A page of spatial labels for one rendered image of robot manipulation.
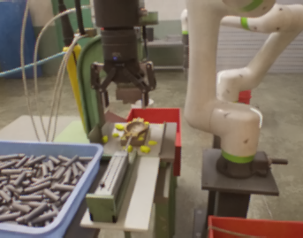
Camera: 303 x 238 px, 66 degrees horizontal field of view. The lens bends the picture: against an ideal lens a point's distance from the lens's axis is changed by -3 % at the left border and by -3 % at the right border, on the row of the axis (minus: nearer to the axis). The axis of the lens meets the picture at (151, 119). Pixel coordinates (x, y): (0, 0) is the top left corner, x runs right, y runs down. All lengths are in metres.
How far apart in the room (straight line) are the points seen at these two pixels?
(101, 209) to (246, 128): 0.52
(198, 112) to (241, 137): 0.18
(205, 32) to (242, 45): 5.61
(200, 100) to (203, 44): 0.19
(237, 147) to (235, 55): 5.63
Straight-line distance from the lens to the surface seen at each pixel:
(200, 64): 0.86
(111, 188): 0.65
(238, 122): 0.84
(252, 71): 1.44
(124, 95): 0.87
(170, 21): 6.29
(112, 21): 0.49
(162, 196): 0.78
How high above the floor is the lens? 1.48
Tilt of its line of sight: 24 degrees down
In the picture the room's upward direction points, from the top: 2 degrees counter-clockwise
